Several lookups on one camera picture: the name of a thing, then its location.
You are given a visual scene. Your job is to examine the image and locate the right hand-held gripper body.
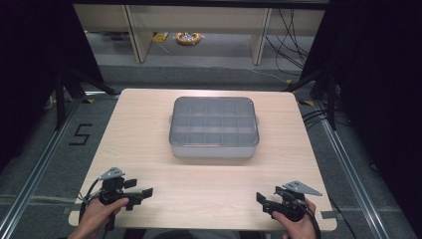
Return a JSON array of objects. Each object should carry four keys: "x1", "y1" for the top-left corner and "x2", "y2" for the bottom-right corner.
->
[{"x1": 262, "y1": 180, "x2": 323, "y2": 223}]

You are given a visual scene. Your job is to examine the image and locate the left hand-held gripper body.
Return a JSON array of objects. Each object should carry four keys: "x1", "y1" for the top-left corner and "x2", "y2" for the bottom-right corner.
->
[{"x1": 98, "y1": 166, "x2": 141, "y2": 212}]

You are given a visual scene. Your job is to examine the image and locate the person's right hand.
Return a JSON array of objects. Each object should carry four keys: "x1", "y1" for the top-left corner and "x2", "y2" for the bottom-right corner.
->
[{"x1": 271, "y1": 197, "x2": 318, "y2": 239}]

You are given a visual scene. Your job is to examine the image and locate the person's left hand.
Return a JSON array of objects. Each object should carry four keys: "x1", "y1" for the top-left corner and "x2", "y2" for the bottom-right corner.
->
[{"x1": 67, "y1": 197, "x2": 130, "y2": 239}]

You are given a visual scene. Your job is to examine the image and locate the grey compartment storage box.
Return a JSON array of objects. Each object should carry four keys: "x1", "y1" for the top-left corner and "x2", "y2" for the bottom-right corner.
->
[{"x1": 168, "y1": 114, "x2": 261, "y2": 159}]

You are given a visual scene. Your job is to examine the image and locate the clear plastic compartment box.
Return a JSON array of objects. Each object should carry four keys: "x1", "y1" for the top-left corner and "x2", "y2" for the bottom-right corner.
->
[{"x1": 168, "y1": 96, "x2": 261, "y2": 148}]

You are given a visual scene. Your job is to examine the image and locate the black metal stand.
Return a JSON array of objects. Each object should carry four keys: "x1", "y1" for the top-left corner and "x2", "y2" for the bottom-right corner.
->
[
  {"x1": 53, "y1": 65, "x2": 119, "y2": 131},
  {"x1": 284, "y1": 65, "x2": 340, "y2": 131}
]

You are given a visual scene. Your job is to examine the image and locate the black curtain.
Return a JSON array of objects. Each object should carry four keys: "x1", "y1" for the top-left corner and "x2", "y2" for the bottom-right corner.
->
[
  {"x1": 0, "y1": 0, "x2": 105, "y2": 173},
  {"x1": 300, "y1": 0, "x2": 422, "y2": 239}
]

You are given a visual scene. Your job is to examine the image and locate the yellow flat packet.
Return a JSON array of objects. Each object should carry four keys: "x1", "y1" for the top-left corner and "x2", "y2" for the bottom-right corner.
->
[{"x1": 151, "y1": 32, "x2": 170, "y2": 44}]

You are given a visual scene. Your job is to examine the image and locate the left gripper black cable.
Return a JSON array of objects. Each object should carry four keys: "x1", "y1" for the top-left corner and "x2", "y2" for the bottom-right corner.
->
[{"x1": 77, "y1": 177, "x2": 116, "y2": 232}]

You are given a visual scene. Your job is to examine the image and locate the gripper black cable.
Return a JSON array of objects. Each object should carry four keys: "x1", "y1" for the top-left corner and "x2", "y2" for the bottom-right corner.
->
[
  {"x1": 298, "y1": 200, "x2": 322, "y2": 239},
  {"x1": 77, "y1": 177, "x2": 116, "y2": 232}
]

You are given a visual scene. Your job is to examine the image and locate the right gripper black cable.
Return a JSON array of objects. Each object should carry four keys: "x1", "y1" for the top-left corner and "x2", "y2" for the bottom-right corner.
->
[{"x1": 298, "y1": 200, "x2": 322, "y2": 239}]

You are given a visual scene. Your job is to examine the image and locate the aluminium floor rail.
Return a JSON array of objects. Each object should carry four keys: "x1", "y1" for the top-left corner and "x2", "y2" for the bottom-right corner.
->
[
  {"x1": 0, "y1": 97, "x2": 85, "y2": 239},
  {"x1": 314, "y1": 99, "x2": 394, "y2": 239}
]

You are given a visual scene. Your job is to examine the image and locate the black cables by stand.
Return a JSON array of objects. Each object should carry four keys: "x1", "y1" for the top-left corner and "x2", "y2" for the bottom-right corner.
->
[{"x1": 301, "y1": 108, "x2": 349, "y2": 131}]

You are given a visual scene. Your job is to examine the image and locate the bundle of black floor cables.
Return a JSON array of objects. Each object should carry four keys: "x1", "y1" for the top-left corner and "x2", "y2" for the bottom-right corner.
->
[{"x1": 265, "y1": 8, "x2": 317, "y2": 78}]

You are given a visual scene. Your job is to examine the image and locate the orange ring with metal parts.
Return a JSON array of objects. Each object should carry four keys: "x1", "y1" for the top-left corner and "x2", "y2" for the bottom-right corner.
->
[{"x1": 174, "y1": 31, "x2": 202, "y2": 47}]

